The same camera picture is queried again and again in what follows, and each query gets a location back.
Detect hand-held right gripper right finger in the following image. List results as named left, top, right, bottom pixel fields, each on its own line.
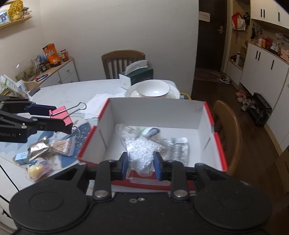
left=154, top=152, right=233, bottom=200

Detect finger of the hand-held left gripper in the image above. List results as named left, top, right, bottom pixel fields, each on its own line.
left=0, top=111, right=73, bottom=134
left=0, top=95, right=57, bottom=117

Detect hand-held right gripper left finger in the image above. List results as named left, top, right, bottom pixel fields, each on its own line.
left=52, top=152, right=129, bottom=201

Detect pink binder clip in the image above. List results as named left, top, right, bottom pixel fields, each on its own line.
left=49, top=102, right=87, bottom=134

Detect bag of white beads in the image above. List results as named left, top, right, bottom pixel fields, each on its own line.
left=115, top=123, right=169, bottom=179

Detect clear packet with barcode label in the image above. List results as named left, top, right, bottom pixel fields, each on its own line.
left=161, top=137, right=189, bottom=166

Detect red cardboard box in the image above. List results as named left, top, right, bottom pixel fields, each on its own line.
left=77, top=97, right=228, bottom=191

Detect cotton swab bag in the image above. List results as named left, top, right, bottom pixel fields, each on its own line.
left=51, top=137, right=76, bottom=157

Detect wooden holder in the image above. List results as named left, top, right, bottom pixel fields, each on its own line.
left=22, top=80, right=41, bottom=97

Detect small blue white box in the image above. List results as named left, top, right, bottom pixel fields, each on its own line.
left=12, top=152, right=31, bottom=165

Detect gold foil snack packet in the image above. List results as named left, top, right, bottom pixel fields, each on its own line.
left=27, top=139, right=51, bottom=162

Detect white green packet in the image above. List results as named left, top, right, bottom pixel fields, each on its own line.
left=0, top=74, right=29, bottom=95

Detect wrapped yellow bun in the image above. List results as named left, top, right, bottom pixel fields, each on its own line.
left=26, top=159, right=54, bottom=181

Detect white side cabinet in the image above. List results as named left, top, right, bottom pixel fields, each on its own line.
left=36, top=56, right=80, bottom=88

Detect orange snack box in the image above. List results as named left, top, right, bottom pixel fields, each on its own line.
left=42, top=43, right=61, bottom=68

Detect white bowl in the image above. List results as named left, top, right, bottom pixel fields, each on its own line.
left=136, top=79, right=171, bottom=98

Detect wooden chair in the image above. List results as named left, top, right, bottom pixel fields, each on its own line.
left=212, top=100, right=243, bottom=176
left=101, top=50, right=146, bottom=80

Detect white and green tissue box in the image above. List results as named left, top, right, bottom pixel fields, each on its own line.
left=119, top=60, right=154, bottom=86

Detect yellow decoration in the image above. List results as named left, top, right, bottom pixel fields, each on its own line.
left=7, top=0, right=24, bottom=21

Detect black shoe rack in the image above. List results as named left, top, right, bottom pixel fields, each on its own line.
left=251, top=92, right=273, bottom=127

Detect brown cardboard box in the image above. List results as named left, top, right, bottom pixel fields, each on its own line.
left=265, top=149, right=289, bottom=188

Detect white lower cabinet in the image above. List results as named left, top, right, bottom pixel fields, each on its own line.
left=240, top=42, right=289, bottom=152

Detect dark door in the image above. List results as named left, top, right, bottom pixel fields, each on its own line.
left=198, top=0, right=227, bottom=71

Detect row of small bottles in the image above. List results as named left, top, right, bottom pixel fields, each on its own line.
left=258, top=37, right=279, bottom=52

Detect red white bag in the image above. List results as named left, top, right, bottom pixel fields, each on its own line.
left=232, top=12, right=246, bottom=31

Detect white upper cabinets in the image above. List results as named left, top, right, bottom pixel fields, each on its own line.
left=250, top=0, right=289, bottom=28

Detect wooden wall shelf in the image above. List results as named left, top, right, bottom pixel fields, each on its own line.
left=0, top=15, right=33, bottom=30

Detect picture frame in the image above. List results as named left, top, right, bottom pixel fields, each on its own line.
left=0, top=10, right=11, bottom=24

